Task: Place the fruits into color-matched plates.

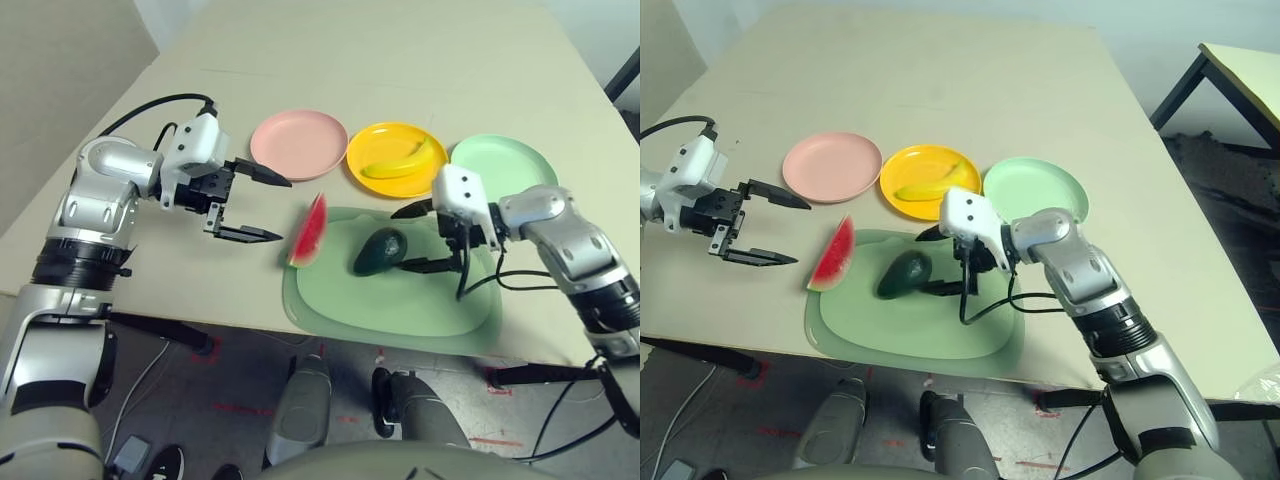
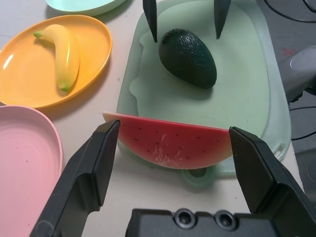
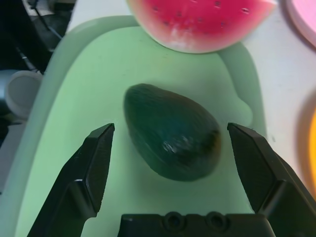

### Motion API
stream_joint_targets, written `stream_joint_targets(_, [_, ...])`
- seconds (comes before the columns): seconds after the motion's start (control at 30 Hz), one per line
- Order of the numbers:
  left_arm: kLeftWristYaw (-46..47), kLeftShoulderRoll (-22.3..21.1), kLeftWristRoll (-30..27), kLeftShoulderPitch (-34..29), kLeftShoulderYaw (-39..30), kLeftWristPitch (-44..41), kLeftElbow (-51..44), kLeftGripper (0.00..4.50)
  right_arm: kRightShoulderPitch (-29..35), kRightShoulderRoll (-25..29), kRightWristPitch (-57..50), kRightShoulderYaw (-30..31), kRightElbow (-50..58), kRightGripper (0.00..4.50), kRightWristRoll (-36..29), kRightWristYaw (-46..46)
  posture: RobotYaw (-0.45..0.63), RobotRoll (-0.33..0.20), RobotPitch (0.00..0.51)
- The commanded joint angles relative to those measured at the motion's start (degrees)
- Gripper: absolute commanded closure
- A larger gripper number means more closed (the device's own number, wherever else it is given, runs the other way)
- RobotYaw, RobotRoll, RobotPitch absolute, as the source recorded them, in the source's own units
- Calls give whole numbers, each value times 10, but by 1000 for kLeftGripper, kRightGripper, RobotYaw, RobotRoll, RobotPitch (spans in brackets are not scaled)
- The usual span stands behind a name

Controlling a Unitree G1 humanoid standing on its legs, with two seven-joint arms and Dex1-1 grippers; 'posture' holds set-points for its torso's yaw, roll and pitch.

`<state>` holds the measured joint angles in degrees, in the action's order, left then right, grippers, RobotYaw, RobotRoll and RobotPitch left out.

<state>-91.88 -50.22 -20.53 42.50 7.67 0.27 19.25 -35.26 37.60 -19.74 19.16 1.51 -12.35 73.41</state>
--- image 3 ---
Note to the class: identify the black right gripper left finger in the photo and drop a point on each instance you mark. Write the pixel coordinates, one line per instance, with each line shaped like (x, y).
(86, 172)

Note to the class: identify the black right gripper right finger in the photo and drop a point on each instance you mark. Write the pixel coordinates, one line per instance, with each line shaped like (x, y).
(261, 172)

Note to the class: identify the dark green avocado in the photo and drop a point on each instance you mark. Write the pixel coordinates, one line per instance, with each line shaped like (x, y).
(168, 133)

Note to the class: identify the watermelon slice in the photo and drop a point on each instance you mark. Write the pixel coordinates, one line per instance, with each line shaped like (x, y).
(197, 27)

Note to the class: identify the yellow plate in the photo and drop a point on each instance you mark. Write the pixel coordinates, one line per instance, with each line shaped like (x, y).
(309, 148)

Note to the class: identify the green cutting mat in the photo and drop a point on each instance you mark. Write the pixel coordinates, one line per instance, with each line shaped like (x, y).
(93, 86)

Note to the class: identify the pink plate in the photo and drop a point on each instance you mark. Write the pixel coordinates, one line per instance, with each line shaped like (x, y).
(303, 22)

